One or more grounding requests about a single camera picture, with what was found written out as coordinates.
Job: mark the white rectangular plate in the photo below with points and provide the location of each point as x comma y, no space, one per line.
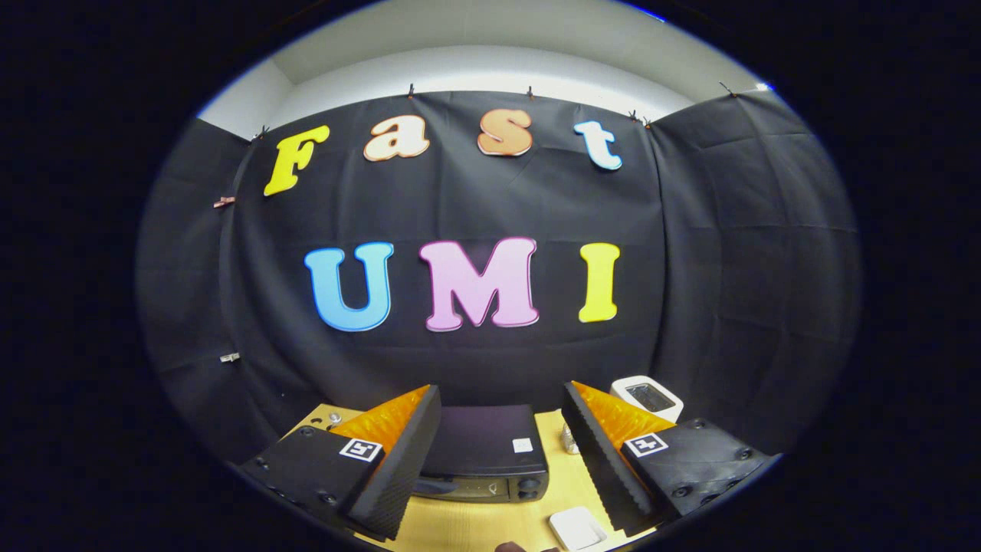
576,529

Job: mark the white bread toaster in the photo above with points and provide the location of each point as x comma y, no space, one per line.
625,389

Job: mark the row of black cloth clips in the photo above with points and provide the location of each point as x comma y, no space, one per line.
411,90

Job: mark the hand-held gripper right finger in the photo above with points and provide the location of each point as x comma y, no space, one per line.
602,468

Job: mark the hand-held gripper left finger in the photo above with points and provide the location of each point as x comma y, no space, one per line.
402,460

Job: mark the black toaster oven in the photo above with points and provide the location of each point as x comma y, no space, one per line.
479,437

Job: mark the copper cloth clip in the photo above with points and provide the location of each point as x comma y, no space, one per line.
224,202

